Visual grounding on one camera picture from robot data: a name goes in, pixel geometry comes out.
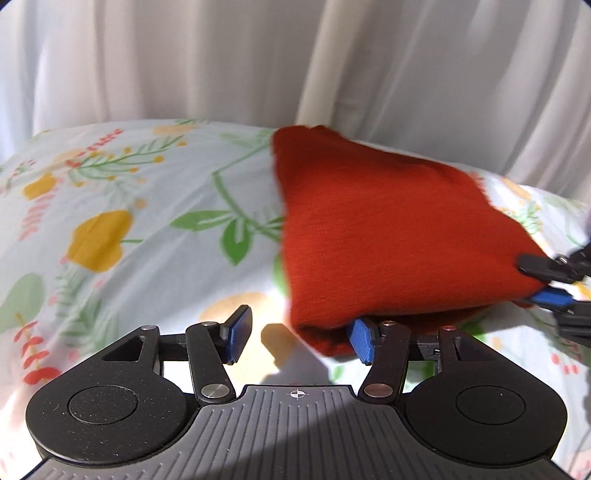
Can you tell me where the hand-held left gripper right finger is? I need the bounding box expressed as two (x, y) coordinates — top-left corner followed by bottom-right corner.
(351, 318), (492, 407)

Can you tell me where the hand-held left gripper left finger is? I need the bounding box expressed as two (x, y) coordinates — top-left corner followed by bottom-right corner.
(100, 304), (254, 407)

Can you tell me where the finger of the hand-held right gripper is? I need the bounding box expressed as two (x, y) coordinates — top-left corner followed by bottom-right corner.
(526, 287), (591, 350)
(516, 244), (591, 284)

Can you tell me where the red knit garment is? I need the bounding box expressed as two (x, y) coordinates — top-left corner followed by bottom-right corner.
(270, 124), (551, 359)

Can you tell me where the floral bed sheet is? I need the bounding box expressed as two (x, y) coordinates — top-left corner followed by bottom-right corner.
(0, 119), (591, 480)

